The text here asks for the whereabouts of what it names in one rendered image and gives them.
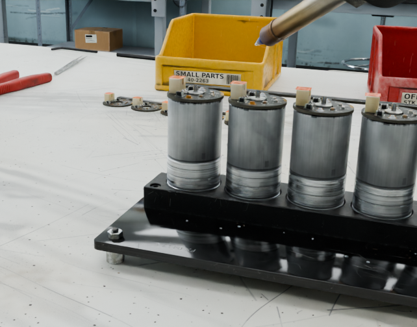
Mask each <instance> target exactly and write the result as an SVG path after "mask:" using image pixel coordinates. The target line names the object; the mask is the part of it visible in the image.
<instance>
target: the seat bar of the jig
mask: <svg viewBox="0 0 417 327"><path fill-rule="evenodd" d="M225 181H226V175H221V177H220V186H219V187H218V188H216V189H212V190H208V191H181V190H178V189H174V188H171V187H169V186H168V185H167V173H163V172H161V173H160V174H158V175H157V176H156V177H155V178H154V179H152V180H151V181H150V182H149V183H147V184H146V185H145V186H144V207H145V208H151V209H155V210H163V211H168V212H175V213H183V214H188V215H196V216H201V217H209V218H213V219H221V220H226V221H234V222H239V223H247V224H254V225H259V226H267V227H272V228H280V229H284V230H292V231H297V232H305V233H310V234H318V235H322V236H330V237H338V238H342V239H350V240H355V241H363V242H368V243H376V244H380V245H388V246H393V247H401V248H409V249H414V250H417V200H414V201H413V205H412V215H411V216H410V217H409V218H406V219H401V220H382V219H374V218H371V217H367V216H364V215H361V214H359V213H357V212H356V211H354V210H353V209H352V200H353V192H351V191H345V196H344V205H343V206H342V207H340V208H337V209H333V210H310V209H306V208H301V207H299V206H295V205H293V204H291V203H289V202H288V201H287V190H288V183H283V182H281V190H280V195H279V196H278V197H276V198H274V199H270V200H243V199H238V198H235V197H232V196H230V195H228V194H226V192H225Z"/></svg>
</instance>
